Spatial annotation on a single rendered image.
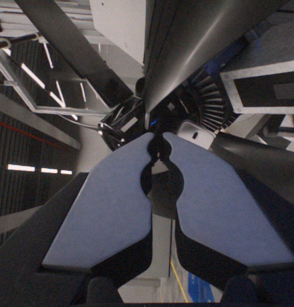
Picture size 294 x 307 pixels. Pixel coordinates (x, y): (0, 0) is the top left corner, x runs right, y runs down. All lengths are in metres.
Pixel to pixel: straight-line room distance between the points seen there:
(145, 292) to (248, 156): 13.49
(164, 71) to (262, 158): 0.19
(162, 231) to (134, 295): 6.80
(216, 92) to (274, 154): 0.13
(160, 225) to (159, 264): 1.21
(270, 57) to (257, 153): 0.12
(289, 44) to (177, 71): 0.21
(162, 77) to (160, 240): 7.46
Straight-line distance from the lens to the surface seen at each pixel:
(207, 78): 0.38
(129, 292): 13.75
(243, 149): 0.33
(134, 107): 0.37
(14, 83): 0.38
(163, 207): 0.62
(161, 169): 0.49
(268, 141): 0.47
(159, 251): 7.68
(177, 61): 0.16
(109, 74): 0.45
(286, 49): 0.34
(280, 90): 0.32
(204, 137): 0.36
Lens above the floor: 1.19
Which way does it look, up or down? 2 degrees down
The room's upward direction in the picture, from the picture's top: 86 degrees counter-clockwise
